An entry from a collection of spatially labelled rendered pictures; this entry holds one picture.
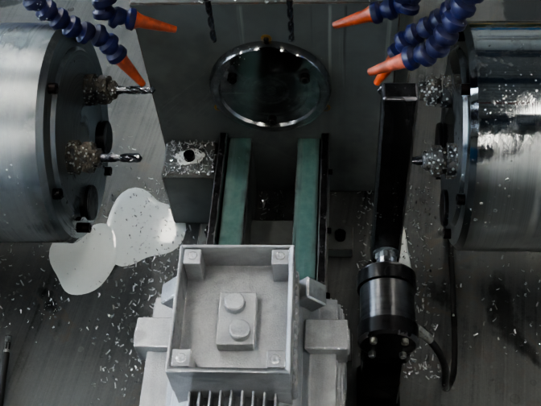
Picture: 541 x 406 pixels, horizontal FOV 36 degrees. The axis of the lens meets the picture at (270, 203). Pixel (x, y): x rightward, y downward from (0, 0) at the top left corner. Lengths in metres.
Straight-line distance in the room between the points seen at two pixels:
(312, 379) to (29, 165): 0.36
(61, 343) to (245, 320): 0.45
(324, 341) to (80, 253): 0.51
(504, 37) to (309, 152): 0.32
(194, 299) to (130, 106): 0.63
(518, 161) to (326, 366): 0.27
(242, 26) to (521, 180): 0.35
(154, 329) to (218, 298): 0.07
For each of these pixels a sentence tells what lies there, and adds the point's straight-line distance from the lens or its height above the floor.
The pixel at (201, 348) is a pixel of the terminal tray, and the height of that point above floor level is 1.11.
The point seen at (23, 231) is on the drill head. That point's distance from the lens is 0.94.
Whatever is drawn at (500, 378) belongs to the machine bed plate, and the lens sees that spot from 1.06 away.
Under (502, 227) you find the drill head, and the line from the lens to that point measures 0.87.
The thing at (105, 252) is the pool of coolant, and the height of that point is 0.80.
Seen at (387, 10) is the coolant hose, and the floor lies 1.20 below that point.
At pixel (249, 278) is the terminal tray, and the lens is 0.74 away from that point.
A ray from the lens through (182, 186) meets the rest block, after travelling 1.10.
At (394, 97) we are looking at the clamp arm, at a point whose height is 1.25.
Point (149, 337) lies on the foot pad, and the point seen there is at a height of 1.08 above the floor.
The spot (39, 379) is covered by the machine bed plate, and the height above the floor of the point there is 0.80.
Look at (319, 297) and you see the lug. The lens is 0.77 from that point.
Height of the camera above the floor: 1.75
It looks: 54 degrees down
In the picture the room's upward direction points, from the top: 6 degrees counter-clockwise
